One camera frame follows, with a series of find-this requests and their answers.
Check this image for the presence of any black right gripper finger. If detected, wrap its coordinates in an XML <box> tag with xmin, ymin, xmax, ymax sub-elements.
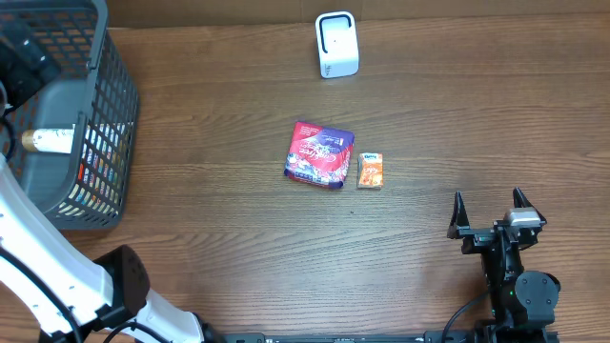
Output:
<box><xmin>513</xmin><ymin>187</ymin><xmax>533</xmax><ymax>208</ymax></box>
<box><xmin>450</xmin><ymin>191</ymin><xmax>470</xmax><ymax>229</ymax></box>

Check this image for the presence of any white tube gold cap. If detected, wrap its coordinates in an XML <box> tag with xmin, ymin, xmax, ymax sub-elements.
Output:
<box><xmin>21</xmin><ymin>129</ymin><xmax>74</xmax><ymax>154</ymax></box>

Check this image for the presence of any orange tissue pack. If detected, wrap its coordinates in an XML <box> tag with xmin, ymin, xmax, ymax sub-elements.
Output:
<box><xmin>356</xmin><ymin>152</ymin><xmax>384</xmax><ymax>189</ymax></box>

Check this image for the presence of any red purple packet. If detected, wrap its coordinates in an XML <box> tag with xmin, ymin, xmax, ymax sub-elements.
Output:
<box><xmin>284</xmin><ymin>122</ymin><xmax>356</xmax><ymax>189</ymax></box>

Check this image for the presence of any yellow snack bag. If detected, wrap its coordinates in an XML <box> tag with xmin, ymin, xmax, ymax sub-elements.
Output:
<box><xmin>69</xmin><ymin>123</ymin><xmax>126</xmax><ymax>216</ymax></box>

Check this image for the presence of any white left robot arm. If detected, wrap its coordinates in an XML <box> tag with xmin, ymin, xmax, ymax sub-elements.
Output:
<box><xmin>1</xmin><ymin>7</ymin><xmax>214</xmax><ymax>342</ymax></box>

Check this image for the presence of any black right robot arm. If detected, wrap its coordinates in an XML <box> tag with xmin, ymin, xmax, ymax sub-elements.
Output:
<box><xmin>439</xmin><ymin>188</ymin><xmax>561</xmax><ymax>342</ymax></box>

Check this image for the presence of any white barcode scanner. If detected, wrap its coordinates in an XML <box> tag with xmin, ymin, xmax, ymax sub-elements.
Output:
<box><xmin>315</xmin><ymin>10</ymin><xmax>359</xmax><ymax>79</ymax></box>

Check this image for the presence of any grey plastic basket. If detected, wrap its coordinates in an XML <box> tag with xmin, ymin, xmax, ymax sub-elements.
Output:
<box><xmin>1</xmin><ymin>1</ymin><xmax>139</xmax><ymax>230</ymax></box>

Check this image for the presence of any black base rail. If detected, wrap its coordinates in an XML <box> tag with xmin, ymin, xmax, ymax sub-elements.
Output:
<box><xmin>224</xmin><ymin>330</ymin><xmax>560</xmax><ymax>343</ymax></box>

